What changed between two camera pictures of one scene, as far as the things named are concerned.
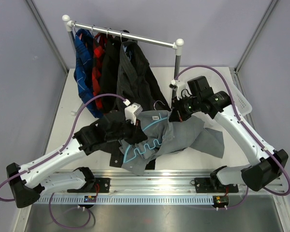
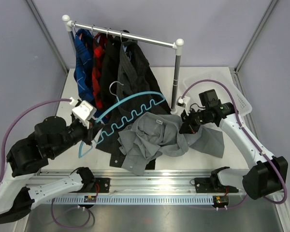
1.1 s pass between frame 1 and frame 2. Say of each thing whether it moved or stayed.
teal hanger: moved
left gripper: moved
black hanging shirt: stayed
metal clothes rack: stayed
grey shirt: stayed
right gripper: moved
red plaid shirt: stayed
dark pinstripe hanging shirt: stayed
